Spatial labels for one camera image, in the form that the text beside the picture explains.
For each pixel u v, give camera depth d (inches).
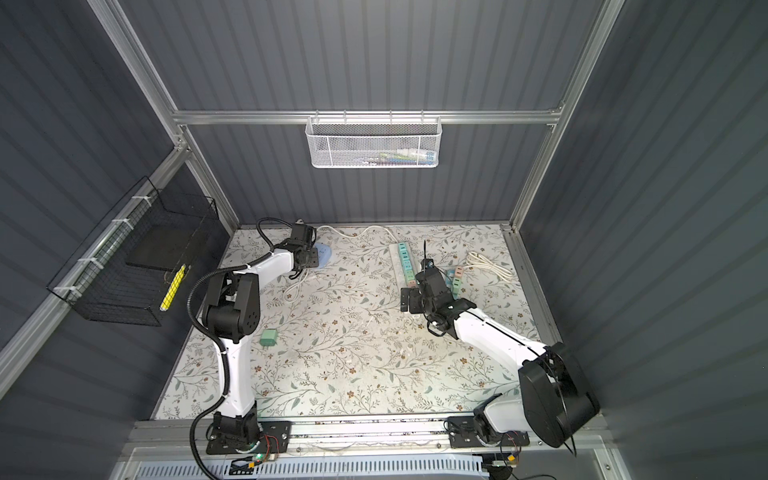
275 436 28.5
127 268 28.3
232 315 22.8
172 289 27.2
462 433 28.7
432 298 25.8
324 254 42.8
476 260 42.5
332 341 35.6
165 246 28.7
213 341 22.4
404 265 39.4
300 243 33.4
